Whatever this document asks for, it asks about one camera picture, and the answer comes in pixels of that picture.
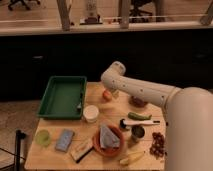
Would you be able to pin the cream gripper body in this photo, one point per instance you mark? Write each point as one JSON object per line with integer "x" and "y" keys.
{"x": 114, "y": 93}

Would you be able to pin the orange apple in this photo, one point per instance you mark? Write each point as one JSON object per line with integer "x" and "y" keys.
{"x": 107, "y": 95}

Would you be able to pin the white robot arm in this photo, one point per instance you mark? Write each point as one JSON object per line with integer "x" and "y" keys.
{"x": 188, "y": 113}

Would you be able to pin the white paper cup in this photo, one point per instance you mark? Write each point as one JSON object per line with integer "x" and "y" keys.
{"x": 91, "y": 113}

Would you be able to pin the metal cup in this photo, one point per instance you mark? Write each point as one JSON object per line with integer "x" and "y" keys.
{"x": 137, "y": 133}

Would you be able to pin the green plastic cup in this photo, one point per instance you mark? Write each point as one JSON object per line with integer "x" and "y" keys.
{"x": 43, "y": 138}

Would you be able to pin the dark red bowl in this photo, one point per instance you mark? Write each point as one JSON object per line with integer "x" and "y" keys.
{"x": 136, "y": 102}

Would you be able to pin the green cucumber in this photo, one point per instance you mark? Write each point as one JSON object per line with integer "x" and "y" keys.
{"x": 136, "y": 116}

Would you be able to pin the grey folded cloth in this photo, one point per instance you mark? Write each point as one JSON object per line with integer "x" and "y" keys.
{"x": 107, "y": 138}

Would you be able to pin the green plastic tray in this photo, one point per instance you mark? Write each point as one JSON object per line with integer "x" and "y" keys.
{"x": 61, "y": 97}

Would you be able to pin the wooden block eraser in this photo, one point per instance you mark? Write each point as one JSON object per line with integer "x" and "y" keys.
{"x": 82, "y": 149}

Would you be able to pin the bunch of dark grapes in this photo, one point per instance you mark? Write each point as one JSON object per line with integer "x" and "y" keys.
{"x": 157, "y": 147}

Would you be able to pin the blue sponge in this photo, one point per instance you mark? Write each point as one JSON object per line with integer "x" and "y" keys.
{"x": 64, "y": 140}

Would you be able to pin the black office chair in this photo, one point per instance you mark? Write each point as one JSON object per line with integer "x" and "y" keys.
{"x": 13, "y": 2}
{"x": 138, "y": 15}

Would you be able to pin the black stand pole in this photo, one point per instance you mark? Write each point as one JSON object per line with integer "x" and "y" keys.
{"x": 19, "y": 137}

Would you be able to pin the black office chair left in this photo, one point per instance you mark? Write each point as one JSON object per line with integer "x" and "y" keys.
{"x": 13, "y": 2}

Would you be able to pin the white handled brush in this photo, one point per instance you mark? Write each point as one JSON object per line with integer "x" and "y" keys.
{"x": 125, "y": 124}

